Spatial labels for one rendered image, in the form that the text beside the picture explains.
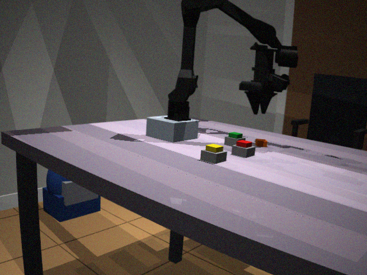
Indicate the yellow button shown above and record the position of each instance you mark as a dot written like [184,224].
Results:
[214,154]

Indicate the orange block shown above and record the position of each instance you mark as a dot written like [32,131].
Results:
[260,142]

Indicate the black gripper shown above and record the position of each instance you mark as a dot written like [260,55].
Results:
[258,93]

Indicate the green button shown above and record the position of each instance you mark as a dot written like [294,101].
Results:
[232,138]

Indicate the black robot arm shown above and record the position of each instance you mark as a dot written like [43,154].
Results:
[286,56]

